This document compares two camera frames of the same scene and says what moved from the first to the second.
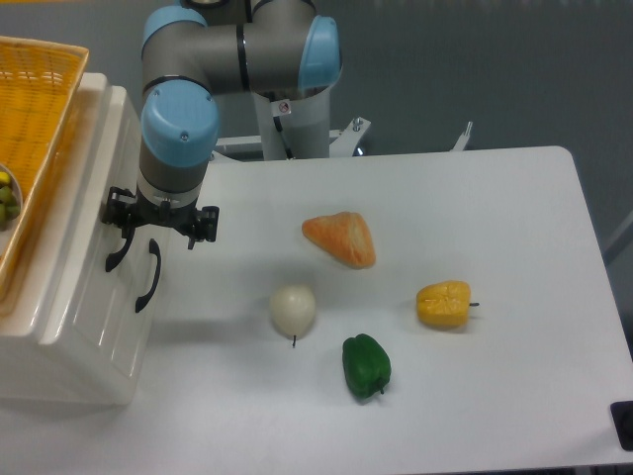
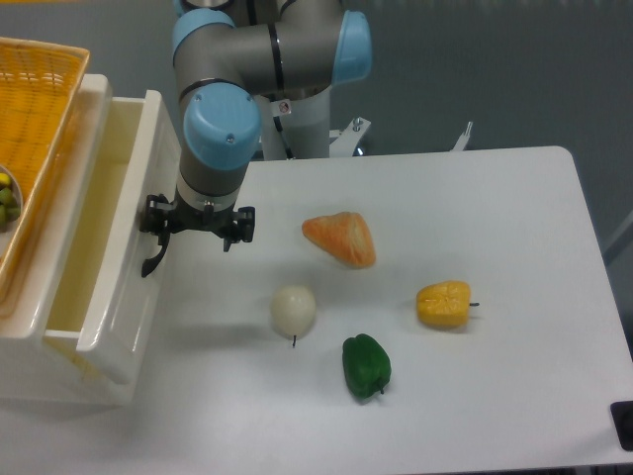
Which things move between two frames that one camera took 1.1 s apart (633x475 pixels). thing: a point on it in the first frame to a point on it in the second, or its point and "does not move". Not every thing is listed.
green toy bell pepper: (366, 365) does not move
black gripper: (127, 210) to (160, 217)
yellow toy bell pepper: (444, 304) does not move
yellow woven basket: (40, 82) does not move
